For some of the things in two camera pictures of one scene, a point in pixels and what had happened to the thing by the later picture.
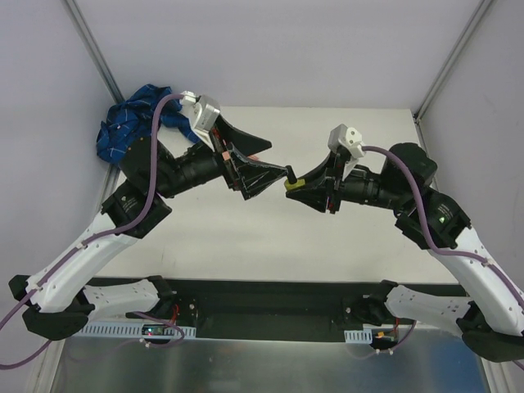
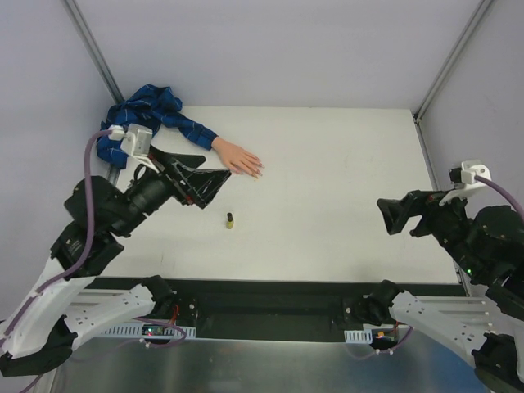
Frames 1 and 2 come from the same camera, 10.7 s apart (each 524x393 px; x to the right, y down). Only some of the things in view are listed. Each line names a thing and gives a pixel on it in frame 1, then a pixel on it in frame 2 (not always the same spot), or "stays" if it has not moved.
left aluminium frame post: x=97 y=56 stays
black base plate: x=273 y=310 stays
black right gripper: x=335 y=182 to x=420 y=214
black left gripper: x=228 y=164 to x=176 y=180
